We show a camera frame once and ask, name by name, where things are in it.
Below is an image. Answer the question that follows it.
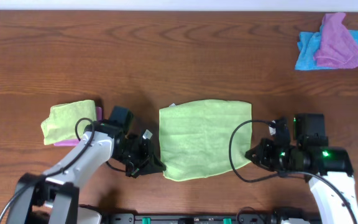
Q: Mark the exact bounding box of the left black camera cable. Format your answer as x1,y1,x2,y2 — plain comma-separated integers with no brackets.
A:
0,117,142,224

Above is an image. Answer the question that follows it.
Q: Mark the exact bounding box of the purple crumpled microfibre cloth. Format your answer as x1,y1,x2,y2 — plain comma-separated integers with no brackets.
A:
314,12,358,69

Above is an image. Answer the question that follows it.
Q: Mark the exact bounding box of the folded purple cloth under stack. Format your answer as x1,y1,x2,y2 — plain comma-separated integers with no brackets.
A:
53,107,103,146

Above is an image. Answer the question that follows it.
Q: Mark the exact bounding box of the green microfibre cloth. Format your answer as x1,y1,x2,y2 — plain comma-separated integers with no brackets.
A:
159,100,252,182

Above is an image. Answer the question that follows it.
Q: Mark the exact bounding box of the black camera cable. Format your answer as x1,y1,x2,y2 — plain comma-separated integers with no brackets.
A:
0,117,142,224
227,119,358,224

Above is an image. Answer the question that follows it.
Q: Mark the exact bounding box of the blue microfibre cloth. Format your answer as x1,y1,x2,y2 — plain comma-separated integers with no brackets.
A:
294,25,358,71

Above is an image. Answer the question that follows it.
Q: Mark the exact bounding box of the folded green cloth on stack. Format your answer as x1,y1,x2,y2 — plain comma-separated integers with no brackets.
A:
41,100,97,145

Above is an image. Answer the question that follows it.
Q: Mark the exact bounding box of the right black camera cable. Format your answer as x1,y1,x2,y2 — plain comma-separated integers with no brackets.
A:
227,119,358,224

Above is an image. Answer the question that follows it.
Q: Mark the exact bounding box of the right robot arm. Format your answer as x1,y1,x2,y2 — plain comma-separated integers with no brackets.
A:
245,113,358,223

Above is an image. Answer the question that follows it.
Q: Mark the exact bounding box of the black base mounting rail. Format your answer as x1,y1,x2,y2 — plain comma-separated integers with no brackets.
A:
79,205,323,224

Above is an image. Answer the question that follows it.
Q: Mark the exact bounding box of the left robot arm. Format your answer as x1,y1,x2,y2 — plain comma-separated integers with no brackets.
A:
1,120,166,223

